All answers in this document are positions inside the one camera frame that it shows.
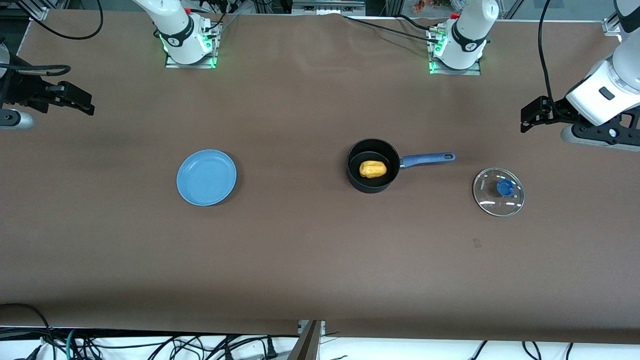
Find brown table cover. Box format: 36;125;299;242
0;9;640;346

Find aluminium profile beam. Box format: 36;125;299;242
286;320;327;360

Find yellow potato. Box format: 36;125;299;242
359;160;388;179

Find blue round plate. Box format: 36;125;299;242
176;149;238;207

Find aluminium frame rail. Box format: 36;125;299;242
292;0;367;16
602;16;624;37
15;0;72;21

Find glass lid with blue knob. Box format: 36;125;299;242
472;167;526;218

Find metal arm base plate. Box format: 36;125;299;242
428;25;484;76
164;20;221;70

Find black pot with blue handle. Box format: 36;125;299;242
346;138;456;194

